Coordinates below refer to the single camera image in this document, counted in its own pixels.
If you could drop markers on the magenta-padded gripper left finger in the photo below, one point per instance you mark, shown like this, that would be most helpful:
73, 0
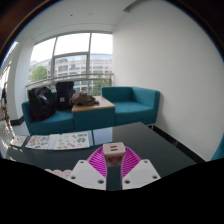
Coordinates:
86, 173

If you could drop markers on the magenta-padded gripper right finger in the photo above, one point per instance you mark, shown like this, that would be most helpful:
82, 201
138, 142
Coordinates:
140, 173

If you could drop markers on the pink cartoon-print charger block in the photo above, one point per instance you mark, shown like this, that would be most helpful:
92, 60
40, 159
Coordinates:
114, 154

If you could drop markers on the pink power strip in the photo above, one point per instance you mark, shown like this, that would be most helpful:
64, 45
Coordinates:
59, 173

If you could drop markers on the large colourful sticker sheet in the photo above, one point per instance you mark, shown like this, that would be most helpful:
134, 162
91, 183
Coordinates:
72, 140

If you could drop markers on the teal sofa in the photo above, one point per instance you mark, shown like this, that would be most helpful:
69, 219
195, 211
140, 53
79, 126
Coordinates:
133, 106

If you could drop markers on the wooden sofa table top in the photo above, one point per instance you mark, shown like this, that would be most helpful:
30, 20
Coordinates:
103, 104

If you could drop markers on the brown crumpled jacket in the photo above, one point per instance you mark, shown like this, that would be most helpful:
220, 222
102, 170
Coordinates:
84, 99

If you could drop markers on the small colourful sticker sheet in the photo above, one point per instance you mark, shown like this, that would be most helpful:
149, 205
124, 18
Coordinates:
18, 141

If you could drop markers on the black backpack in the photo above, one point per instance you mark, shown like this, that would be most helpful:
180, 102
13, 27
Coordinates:
64, 95

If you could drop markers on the teal chair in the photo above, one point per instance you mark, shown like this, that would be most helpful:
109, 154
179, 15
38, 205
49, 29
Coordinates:
219, 150

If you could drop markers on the black plastic bag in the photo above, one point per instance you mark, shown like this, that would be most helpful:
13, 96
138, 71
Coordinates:
40, 104

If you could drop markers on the metal window handrail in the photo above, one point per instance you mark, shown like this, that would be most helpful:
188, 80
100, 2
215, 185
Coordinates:
66, 79

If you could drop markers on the person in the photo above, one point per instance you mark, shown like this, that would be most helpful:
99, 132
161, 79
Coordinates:
4, 94

